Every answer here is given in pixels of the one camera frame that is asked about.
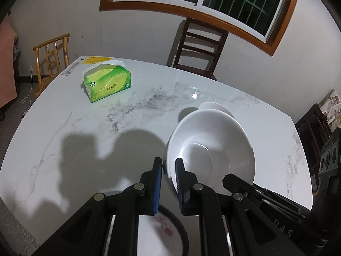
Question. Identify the white plate with pink flowers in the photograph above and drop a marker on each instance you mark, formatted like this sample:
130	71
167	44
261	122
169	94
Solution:
162	232

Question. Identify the green tissue pack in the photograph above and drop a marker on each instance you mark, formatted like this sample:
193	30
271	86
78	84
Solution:
106	82

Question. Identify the barcode table sticker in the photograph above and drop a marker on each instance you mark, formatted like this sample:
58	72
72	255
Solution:
70	69

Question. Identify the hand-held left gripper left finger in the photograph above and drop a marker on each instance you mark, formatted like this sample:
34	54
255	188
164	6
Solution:
157	188

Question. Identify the printed cloth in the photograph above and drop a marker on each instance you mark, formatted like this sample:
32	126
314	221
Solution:
333	104

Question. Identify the yellow table sticker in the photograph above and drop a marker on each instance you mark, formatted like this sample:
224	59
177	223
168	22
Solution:
96	60

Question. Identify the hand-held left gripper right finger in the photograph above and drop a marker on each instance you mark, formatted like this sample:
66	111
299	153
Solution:
180	189

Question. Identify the wooden framed window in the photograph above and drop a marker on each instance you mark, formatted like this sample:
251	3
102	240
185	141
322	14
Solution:
186	4

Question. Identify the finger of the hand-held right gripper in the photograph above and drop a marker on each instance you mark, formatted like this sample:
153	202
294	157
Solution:
237	182

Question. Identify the bamboo chair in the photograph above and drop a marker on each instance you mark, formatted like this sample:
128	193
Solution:
50	58

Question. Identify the dark wooden chair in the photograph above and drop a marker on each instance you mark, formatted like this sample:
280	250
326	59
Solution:
197	50
311	130

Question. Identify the white bowl with yellow base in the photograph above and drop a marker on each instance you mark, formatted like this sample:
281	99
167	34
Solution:
213	138

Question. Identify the white bowl with blue band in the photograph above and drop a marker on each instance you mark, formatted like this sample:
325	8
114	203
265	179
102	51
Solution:
213	106

